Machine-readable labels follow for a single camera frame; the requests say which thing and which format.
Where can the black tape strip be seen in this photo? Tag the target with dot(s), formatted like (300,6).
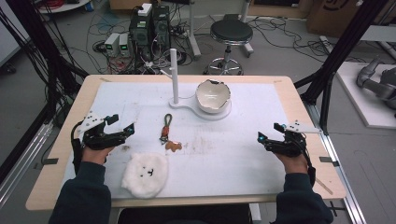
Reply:
(50,161)
(329,160)

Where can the white power strip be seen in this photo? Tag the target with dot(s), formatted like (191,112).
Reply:
(325,43)

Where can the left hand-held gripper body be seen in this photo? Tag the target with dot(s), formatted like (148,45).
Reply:
(93,137)

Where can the aluminium rail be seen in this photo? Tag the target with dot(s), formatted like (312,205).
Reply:
(342,174)
(21,161)

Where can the black round stool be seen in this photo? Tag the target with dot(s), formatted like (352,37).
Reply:
(231,32)

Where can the white platform board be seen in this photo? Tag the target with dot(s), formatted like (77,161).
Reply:
(358,102)

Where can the person's right hand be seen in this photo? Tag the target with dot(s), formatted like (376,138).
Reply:
(292,163)

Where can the person's lap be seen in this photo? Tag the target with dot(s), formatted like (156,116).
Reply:
(186,217)

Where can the white fluffy plush pouch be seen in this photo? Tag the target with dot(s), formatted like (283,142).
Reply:
(144,174)

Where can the white eggshell-shaped bowl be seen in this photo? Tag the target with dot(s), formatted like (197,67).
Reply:
(213,96)

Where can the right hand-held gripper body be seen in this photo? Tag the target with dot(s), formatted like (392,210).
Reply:
(294,141)

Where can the cardboard box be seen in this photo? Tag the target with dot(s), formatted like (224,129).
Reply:
(336,15)

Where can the white table mat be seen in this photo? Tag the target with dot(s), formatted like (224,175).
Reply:
(218,161)

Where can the white stand with pole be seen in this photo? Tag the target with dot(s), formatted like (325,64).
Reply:
(174,81)

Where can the grey power supply unit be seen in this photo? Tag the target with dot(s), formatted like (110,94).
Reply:
(112,44)
(124,44)

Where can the black computer tower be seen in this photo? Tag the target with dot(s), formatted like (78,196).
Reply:
(162,28)
(140,34)

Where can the person's left hand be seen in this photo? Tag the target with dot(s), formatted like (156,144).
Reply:
(95,155)

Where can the grey metal stand leg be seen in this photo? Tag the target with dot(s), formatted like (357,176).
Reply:
(193,34)
(246,28)

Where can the white box on tower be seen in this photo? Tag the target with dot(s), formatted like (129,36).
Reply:
(144,9)

